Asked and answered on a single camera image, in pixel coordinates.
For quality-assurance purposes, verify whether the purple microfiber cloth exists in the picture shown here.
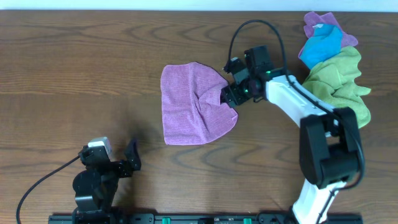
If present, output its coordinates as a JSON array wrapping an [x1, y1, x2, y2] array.
[[160, 62, 238, 146]]

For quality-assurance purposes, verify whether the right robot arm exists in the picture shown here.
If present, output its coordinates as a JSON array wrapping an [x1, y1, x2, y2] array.
[[220, 68, 364, 223]]

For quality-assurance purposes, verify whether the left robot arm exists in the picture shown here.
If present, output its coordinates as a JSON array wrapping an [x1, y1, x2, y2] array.
[[72, 137, 142, 224]]

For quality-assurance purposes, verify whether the green microfiber cloth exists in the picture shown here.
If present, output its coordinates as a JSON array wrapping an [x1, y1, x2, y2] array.
[[302, 46, 371, 128]]

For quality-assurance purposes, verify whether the blue microfiber cloth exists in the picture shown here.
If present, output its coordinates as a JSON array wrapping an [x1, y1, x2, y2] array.
[[299, 24, 343, 69]]

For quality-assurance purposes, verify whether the purple cloth under pile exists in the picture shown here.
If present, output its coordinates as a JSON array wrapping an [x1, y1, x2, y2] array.
[[298, 12, 358, 57]]

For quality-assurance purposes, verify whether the left black cable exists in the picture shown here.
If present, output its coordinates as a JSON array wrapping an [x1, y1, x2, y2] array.
[[16, 155, 82, 224]]

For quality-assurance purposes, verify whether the black cable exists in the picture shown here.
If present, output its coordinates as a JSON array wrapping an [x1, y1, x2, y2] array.
[[16, 155, 82, 224], [223, 19, 366, 190]]

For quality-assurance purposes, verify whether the right black cable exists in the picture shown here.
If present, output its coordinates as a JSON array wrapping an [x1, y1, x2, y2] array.
[[223, 19, 366, 190]]

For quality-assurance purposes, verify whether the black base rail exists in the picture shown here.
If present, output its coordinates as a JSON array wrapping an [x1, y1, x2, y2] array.
[[48, 212, 364, 224]]

